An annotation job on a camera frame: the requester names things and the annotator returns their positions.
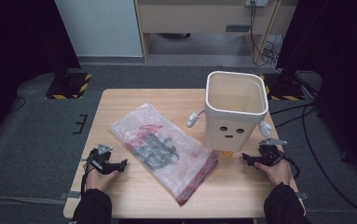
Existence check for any cream bin with face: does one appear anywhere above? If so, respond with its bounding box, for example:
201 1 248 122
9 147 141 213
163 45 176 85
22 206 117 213
204 73 268 158

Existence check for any tangle of cables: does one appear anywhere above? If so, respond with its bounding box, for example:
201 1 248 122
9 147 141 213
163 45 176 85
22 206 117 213
261 35 283 64

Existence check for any right hand-held gripper cable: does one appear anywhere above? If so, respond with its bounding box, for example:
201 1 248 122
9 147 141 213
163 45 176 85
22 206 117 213
282 155 301 180

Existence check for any person's left hand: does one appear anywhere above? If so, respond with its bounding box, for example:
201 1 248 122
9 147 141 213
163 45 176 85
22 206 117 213
85 163 120 191

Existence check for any left hand-held gripper cable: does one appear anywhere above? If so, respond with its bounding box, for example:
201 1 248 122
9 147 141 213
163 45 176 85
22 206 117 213
79 157 95 200

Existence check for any hand-held gripper cable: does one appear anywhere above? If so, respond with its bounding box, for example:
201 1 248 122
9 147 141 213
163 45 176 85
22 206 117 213
282 155 301 180
79 157 95 200

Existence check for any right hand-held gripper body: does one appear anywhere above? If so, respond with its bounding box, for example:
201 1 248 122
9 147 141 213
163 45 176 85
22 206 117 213
258 138 288 167

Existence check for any black curtain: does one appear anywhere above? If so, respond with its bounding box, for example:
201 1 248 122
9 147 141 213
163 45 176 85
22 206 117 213
0 0 81 147
277 0 357 181

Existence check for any black power cable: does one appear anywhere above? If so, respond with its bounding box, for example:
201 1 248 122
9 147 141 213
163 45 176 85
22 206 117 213
249 1 270 67

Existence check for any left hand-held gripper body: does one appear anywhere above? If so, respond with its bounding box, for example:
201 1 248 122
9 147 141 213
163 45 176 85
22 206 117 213
88 143 122 175

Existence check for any long black floor cable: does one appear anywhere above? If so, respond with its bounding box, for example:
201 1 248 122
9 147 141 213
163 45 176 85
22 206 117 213
301 104 357 220

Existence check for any thin black floor cable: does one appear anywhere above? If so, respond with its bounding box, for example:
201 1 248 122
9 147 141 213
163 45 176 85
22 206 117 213
9 95 27 113

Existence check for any clear plastic bag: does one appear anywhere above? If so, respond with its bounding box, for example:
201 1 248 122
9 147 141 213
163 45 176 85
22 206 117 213
109 102 220 207

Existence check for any grey desk label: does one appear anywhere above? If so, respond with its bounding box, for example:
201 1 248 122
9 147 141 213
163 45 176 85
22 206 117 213
225 24 251 33

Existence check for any black stand foot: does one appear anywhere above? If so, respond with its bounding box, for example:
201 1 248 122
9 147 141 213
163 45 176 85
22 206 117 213
339 150 352 163

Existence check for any white power strip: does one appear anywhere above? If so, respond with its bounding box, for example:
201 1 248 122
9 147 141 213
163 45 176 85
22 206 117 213
245 0 268 7

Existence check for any person's right hand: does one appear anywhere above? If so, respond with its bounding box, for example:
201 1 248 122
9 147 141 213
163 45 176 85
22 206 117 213
254 159 293 187

